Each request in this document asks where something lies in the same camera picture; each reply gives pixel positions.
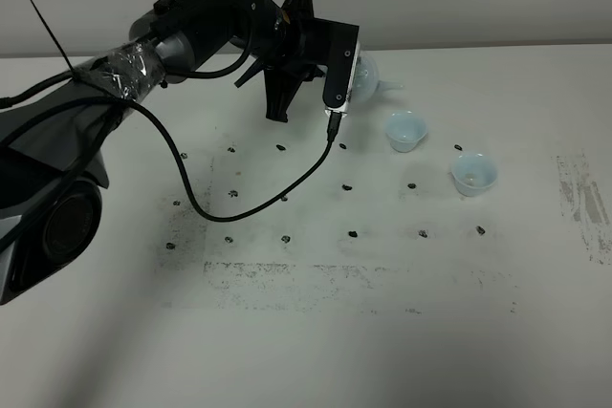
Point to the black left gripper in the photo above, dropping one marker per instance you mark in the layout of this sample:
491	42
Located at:
278	48

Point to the pale blue porcelain teapot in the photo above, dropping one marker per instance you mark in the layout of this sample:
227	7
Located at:
367	83

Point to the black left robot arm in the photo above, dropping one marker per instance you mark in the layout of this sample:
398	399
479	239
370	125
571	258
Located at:
52	171

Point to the pale blue teacup near teapot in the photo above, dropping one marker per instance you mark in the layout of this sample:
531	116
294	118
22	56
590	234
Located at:
405	130

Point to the pale blue teacup far right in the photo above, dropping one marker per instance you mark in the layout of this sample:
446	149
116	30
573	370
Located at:
473	174

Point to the black zip tie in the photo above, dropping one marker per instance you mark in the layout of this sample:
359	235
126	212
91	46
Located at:
50	33

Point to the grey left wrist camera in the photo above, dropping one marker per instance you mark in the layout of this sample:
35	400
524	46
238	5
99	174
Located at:
336	46

